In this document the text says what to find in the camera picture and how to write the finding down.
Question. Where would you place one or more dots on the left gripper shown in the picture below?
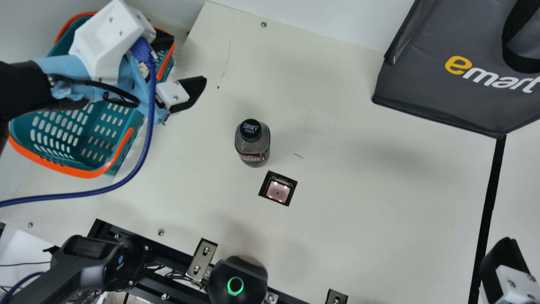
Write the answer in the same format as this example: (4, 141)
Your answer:
(63, 69)

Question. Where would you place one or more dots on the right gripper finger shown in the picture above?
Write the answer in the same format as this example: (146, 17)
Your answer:
(504, 261)

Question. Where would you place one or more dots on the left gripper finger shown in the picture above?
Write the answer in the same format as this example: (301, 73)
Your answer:
(185, 93)

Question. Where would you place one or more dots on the dark coffee bottle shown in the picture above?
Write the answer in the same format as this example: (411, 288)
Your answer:
(252, 143)

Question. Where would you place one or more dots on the teal shopping basket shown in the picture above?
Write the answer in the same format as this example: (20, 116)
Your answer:
(76, 135)

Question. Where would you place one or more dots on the black strip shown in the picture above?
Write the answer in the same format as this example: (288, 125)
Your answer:
(489, 202)

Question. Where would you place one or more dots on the small square scanner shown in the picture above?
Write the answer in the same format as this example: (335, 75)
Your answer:
(278, 188)

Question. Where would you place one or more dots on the black device with green light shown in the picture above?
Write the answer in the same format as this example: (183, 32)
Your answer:
(238, 280)

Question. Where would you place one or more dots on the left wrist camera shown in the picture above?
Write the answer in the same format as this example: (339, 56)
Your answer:
(107, 38)

